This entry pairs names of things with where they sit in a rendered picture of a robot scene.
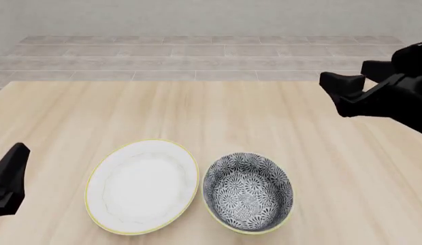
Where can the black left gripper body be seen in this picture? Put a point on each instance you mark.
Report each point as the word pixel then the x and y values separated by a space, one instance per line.
pixel 7 202

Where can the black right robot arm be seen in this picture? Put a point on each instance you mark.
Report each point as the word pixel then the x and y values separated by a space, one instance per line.
pixel 413 58

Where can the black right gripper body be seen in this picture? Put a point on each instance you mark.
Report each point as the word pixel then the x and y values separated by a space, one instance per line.
pixel 374 102

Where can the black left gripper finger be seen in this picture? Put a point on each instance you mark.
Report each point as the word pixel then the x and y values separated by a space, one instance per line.
pixel 12 168

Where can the white plate with yellow rim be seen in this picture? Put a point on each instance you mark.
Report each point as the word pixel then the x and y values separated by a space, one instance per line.
pixel 143 186

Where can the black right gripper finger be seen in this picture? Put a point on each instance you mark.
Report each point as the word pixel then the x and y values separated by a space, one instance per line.
pixel 340 83
pixel 376 68

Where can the black and white patterned bowl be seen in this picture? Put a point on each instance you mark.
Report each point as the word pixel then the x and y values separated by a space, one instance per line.
pixel 248 196

